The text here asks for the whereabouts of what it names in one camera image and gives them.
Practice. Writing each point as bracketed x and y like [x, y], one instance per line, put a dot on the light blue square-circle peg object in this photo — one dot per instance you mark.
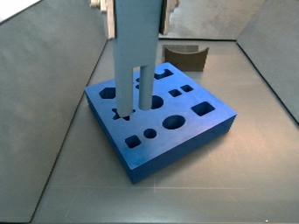
[137, 20]

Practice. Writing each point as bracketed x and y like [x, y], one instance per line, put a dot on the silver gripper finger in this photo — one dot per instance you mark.
[106, 9]
[168, 6]

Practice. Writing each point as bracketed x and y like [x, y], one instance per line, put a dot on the blue shape-sorting board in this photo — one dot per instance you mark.
[187, 117]

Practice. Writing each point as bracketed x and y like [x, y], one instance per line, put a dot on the dark grey curved holder block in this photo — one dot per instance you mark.
[187, 57]

